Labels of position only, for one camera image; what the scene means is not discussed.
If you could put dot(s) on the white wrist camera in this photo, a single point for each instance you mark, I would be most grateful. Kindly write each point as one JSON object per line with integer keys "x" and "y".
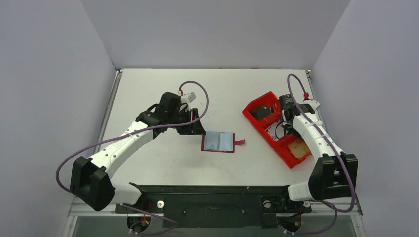
{"x": 188, "y": 97}
{"x": 314, "y": 104}

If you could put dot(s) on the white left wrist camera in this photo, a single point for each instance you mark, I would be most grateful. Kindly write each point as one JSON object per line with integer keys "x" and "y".
{"x": 188, "y": 97}

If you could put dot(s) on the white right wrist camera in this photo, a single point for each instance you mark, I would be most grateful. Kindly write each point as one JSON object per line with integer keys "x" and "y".
{"x": 314, "y": 104}

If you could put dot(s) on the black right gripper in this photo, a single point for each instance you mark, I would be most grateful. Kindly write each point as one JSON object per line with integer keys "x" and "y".
{"x": 285, "y": 120}

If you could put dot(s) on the white card in tray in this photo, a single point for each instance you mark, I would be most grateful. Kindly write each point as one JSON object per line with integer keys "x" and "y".
{"x": 274, "y": 132}

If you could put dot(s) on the aluminium frame rail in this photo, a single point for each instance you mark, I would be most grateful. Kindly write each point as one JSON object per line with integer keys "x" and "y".
{"x": 78, "y": 209}

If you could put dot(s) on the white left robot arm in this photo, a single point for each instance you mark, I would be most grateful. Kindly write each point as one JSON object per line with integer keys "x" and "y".
{"x": 91, "y": 177}

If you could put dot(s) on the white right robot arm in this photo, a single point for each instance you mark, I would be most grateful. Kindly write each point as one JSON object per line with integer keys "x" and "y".
{"x": 335, "y": 171}

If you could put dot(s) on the red leather card holder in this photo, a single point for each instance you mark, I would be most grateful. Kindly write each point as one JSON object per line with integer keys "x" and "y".
{"x": 224, "y": 142}

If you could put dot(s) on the gold card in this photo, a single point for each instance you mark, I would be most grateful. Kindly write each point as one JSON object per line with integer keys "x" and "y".
{"x": 299, "y": 149}

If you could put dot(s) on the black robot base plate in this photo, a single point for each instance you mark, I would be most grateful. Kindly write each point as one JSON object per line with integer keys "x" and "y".
{"x": 268, "y": 205}

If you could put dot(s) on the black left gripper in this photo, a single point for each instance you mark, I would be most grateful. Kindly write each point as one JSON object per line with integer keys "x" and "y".
{"x": 191, "y": 122}

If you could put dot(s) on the black card in tray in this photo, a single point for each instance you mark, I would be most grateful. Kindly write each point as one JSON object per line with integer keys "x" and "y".
{"x": 261, "y": 112}

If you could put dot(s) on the red plastic divided tray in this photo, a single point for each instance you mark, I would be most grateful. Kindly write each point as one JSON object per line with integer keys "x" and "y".
{"x": 280, "y": 146}

